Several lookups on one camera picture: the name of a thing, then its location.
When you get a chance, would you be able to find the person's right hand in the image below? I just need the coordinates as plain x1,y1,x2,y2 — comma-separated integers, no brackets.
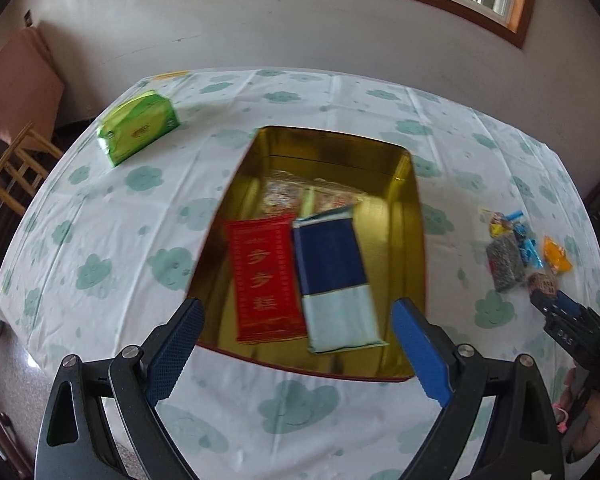
561,367,589,409

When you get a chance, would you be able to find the clear cracker packet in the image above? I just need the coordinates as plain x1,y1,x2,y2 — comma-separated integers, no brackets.
307,180,368,216
257,172,311,221

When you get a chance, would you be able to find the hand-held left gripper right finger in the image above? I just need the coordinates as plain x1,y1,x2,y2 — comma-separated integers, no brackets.
391,298,566,480

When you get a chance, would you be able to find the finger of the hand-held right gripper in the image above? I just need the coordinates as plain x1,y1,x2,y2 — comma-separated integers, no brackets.
530,289,555,318
555,291,584,315

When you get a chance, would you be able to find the grey patterned snack packet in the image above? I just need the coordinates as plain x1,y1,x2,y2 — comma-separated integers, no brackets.
485,237,527,293

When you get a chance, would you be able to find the light wooden chair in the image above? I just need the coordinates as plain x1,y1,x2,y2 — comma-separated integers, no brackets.
0,120,63,217

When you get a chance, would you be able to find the green tissue pack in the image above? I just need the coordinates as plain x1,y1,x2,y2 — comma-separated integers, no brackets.
96,90,181,168

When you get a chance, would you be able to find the orange snack packet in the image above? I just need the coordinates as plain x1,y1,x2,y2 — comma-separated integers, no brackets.
542,236,574,276

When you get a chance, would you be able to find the dark wooden furniture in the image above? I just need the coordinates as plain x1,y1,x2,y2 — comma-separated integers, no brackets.
0,405,31,480

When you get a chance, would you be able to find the red patterned round packet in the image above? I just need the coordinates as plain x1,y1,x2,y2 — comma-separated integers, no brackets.
526,271,561,301

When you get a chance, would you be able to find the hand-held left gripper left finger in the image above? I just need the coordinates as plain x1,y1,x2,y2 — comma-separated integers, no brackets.
34,298,205,480

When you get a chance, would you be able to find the person's right forearm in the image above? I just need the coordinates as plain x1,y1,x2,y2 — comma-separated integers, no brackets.
565,392,600,463

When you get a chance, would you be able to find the navy and pale blue packet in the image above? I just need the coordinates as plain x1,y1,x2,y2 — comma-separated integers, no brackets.
291,206,390,356

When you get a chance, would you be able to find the yellow candy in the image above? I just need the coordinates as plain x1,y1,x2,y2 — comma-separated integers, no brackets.
487,212,513,238

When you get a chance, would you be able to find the gold metal tin box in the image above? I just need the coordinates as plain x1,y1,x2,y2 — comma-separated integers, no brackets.
186,125,427,384

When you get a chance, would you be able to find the red snack packet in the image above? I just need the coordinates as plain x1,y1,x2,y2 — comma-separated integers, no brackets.
224,212,308,345

